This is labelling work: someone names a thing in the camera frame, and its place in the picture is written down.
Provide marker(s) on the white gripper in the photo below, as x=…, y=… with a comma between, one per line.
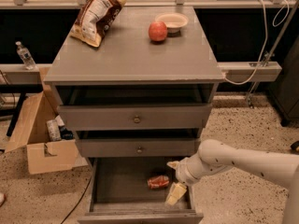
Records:
x=184, y=173

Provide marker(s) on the red coke can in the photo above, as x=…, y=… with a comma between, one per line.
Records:
x=158, y=182

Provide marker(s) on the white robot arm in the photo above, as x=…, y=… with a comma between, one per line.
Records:
x=213, y=157

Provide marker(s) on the grey open bottom drawer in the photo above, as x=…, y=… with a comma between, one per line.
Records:
x=121, y=194

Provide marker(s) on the grey top drawer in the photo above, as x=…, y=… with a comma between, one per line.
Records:
x=130, y=117

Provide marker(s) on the grey wooden drawer cabinet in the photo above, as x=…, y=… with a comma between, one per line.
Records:
x=129, y=69

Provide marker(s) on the grey middle drawer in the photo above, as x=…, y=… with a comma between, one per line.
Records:
x=168, y=147

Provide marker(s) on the can inside cardboard box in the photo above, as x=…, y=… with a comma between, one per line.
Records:
x=53, y=130

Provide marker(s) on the grey metal stand pole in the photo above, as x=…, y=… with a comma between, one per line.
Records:
x=254, y=86

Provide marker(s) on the open cardboard box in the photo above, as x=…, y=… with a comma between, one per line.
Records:
x=31, y=132

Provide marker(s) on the red apple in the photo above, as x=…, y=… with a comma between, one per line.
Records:
x=157, y=31

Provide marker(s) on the white paper bowl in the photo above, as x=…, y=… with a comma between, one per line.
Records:
x=174, y=21

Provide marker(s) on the brown chip bag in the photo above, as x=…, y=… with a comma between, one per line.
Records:
x=95, y=19

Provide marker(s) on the clear plastic water bottle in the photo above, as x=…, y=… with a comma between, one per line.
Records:
x=25, y=56

